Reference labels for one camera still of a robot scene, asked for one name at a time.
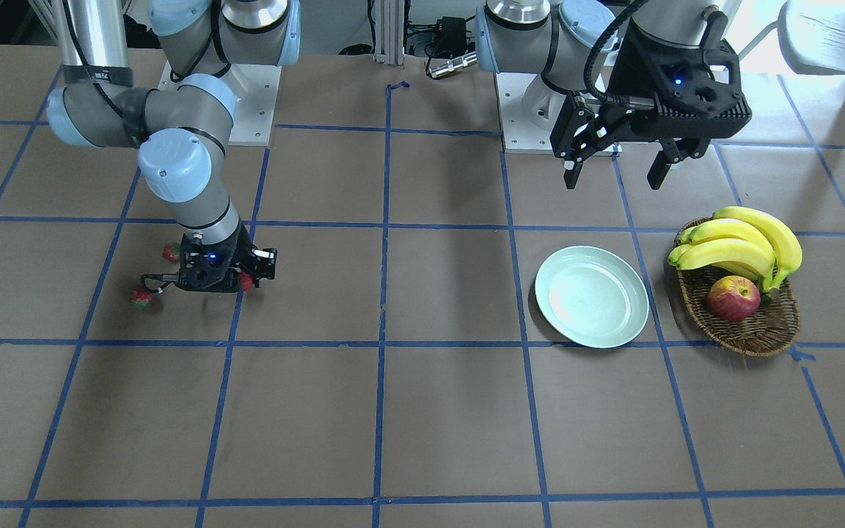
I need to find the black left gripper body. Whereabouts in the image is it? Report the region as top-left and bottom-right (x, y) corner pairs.
(551, 21), (752, 163)

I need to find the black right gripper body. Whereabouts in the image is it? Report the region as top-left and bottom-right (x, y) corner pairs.
(142, 230), (278, 294)

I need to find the red strawberry green cap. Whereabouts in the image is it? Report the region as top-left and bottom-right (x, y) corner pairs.
(162, 243), (180, 263)

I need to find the red strawberry pointing up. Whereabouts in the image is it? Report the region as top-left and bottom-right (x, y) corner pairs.
(237, 271), (256, 292)

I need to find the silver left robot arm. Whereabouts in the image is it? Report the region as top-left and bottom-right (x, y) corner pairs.
(475, 1), (752, 190)

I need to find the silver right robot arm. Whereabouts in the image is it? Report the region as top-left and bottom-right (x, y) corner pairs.
(47, 1), (301, 294)

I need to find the light green plate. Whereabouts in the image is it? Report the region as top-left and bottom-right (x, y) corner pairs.
(534, 245), (650, 350)

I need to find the red strawberry near gripper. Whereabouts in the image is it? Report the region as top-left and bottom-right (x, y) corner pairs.
(128, 285), (154, 311)

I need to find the yellow banana bunch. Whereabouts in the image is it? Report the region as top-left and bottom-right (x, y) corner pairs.
(667, 206), (804, 293)

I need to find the white chair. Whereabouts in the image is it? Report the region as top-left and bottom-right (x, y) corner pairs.
(775, 1), (845, 76)

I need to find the red yellow apple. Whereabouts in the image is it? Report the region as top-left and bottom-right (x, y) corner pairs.
(706, 275), (761, 322)

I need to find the brown wicker basket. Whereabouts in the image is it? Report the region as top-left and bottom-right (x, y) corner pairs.
(672, 218), (800, 356)

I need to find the aluminium frame post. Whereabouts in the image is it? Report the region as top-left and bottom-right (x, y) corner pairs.
(368, 0), (408, 67)

